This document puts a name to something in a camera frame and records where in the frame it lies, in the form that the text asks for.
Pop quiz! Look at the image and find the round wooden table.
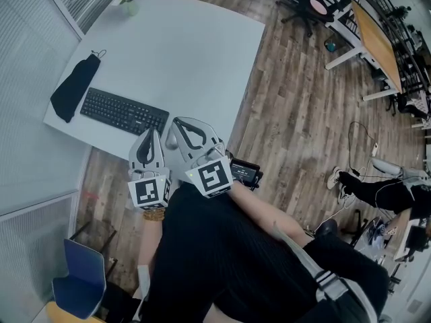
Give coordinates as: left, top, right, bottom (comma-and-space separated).
45, 301, 102, 323

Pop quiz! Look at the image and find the black swivel stool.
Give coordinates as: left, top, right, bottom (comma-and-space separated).
314, 219, 364, 245

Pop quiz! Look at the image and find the person's black clothing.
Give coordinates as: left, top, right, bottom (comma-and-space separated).
141, 182, 391, 323

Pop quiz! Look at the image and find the person's right forearm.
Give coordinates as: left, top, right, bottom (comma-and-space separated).
228, 183, 310, 245

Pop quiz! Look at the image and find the brown bead bracelet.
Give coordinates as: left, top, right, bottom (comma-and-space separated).
143, 209, 166, 222

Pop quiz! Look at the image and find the black drawstring pouch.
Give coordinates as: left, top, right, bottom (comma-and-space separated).
49, 48, 107, 124

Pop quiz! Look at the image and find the white arm strap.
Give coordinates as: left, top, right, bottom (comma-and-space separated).
137, 264, 151, 302

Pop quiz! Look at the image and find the blue chair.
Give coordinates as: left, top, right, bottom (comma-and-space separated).
52, 237, 117, 319

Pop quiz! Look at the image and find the black metal railing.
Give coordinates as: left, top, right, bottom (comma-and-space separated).
350, 0, 431, 90

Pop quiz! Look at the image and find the person's left forearm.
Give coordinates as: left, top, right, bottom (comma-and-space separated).
137, 219, 166, 268

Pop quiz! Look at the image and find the small black display device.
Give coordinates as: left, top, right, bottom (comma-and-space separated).
228, 158, 264, 190

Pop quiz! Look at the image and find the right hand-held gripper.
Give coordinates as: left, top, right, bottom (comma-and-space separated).
171, 116, 235, 200

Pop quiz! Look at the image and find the cluttered white desk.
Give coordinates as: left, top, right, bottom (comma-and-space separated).
353, 210, 431, 295

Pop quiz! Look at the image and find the wooden desk with white legs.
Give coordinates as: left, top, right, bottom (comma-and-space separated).
325, 0, 403, 102

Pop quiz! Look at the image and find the white floor cable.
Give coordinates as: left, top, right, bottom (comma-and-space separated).
316, 193, 358, 230

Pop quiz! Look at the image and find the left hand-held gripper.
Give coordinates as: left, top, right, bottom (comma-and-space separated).
127, 128, 172, 211

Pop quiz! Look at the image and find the black floor cable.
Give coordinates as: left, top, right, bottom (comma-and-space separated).
348, 121, 378, 174

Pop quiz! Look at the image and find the pink round cushion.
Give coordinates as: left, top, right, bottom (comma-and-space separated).
308, 0, 329, 15

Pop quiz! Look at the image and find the black keyboard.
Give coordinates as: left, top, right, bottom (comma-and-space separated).
79, 87, 170, 137

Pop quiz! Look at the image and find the grey striped shoulder strap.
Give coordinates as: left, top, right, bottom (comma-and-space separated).
272, 220, 378, 323

